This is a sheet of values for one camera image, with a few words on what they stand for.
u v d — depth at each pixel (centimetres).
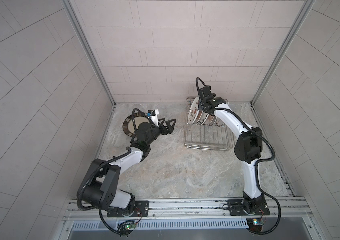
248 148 53
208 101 70
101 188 41
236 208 71
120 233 64
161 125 72
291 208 73
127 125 101
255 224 68
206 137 97
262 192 61
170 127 72
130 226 65
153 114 71
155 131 70
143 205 72
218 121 64
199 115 93
